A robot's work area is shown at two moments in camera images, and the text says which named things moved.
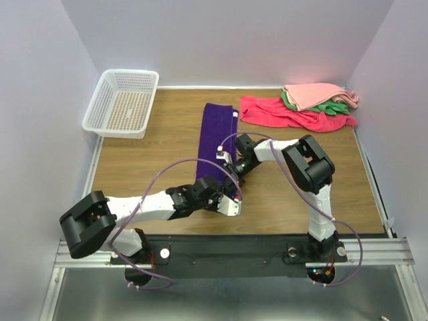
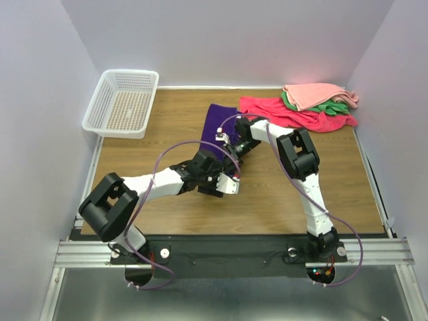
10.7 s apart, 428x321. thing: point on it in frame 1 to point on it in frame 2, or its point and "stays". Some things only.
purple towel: [219, 126] stays
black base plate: [183, 256] stays
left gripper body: [211, 203] to [208, 181]
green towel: [331, 107] stays
